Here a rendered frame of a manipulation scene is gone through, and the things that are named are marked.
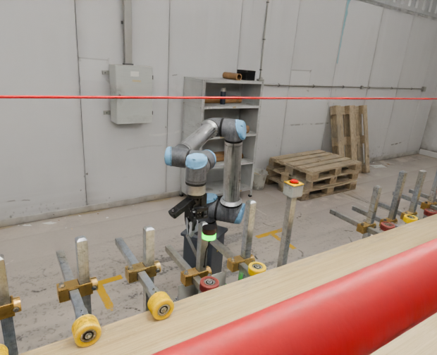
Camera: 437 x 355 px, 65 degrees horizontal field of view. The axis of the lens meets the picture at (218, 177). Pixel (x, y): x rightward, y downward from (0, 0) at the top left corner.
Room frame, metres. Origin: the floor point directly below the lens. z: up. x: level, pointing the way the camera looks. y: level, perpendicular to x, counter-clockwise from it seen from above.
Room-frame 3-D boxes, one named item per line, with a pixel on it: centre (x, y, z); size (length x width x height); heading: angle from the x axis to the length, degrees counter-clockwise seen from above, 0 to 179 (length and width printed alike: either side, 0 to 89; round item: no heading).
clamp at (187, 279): (1.32, 0.07, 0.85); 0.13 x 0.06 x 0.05; 124
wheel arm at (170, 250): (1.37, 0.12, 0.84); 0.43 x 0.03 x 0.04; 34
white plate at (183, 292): (1.38, 0.04, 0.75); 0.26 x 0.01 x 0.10; 124
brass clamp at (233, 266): (1.46, -0.14, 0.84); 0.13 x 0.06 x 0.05; 124
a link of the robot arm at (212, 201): (2.22, 0.06, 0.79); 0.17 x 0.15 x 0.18; 76
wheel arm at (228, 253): (1.50, -0.09, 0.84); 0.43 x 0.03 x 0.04; 34
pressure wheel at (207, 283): (1.20, 0.00, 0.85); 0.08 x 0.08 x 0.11
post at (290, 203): (1.62, -0.38, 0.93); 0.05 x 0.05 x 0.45; 34
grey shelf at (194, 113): (4.38, 0.01, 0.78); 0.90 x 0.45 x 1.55; 125
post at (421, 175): (2.31, -1.41, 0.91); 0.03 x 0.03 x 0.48; 34
